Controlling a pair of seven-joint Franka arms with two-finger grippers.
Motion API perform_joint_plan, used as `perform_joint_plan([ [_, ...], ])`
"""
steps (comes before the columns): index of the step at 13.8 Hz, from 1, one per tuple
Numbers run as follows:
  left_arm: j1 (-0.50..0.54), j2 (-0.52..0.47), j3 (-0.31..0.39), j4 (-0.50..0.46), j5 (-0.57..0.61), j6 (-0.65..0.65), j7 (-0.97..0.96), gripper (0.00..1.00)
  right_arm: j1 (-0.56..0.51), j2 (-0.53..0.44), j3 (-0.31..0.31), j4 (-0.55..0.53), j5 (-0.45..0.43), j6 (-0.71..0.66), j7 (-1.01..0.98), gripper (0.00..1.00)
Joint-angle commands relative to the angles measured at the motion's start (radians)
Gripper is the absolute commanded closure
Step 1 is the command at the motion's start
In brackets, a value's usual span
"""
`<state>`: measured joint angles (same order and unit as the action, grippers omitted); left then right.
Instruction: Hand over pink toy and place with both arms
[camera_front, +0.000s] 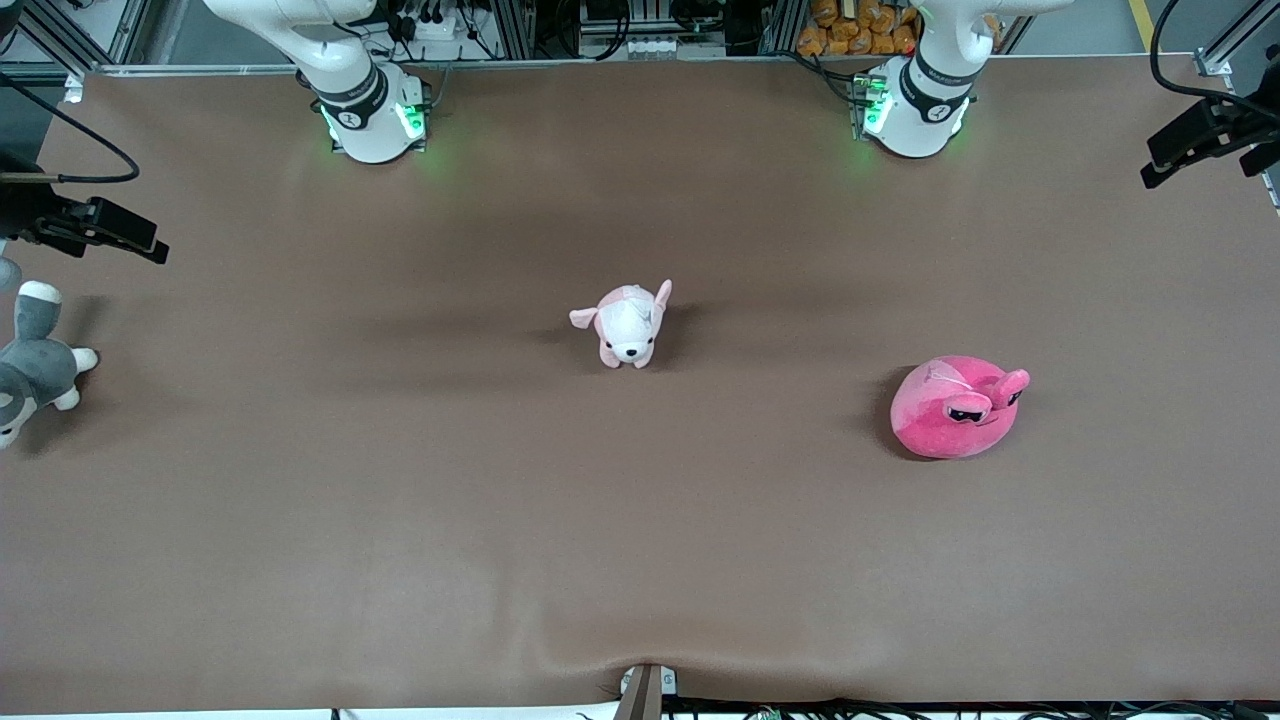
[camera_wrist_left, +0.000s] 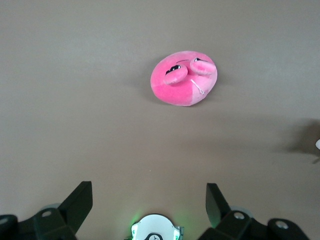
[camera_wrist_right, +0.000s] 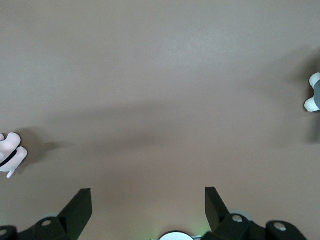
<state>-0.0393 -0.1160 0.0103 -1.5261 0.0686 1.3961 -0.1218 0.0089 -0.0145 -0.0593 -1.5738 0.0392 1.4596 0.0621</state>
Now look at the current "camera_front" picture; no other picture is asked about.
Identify round hot pink plush toy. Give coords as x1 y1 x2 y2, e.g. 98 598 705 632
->
890 356 1031 461

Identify grey white husky plush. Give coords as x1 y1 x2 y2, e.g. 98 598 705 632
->
0 258 100 450

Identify pile of orange plush toys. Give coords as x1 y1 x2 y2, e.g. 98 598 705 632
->
796 0 923 57

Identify white power strip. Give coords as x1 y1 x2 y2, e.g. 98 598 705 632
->
398 8 459 43

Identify pale pink white dog plush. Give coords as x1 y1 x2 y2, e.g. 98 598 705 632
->
569 279 673 370

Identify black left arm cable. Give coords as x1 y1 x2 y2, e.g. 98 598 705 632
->
1149 0 1280 109

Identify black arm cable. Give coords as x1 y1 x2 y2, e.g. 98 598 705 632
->
1149 0 1280 109
0 68 141 186

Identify aluminium frame post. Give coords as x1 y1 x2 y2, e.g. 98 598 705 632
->
15 0 153 69
1193 0 1280 78

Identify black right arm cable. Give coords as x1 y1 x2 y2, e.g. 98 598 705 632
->
0 68 141 186

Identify aluminium table edge rail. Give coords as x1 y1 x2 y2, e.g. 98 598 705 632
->
0 52 1206 79

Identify metal table clamp bracket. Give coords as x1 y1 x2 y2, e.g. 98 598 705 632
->
614 663 680 720

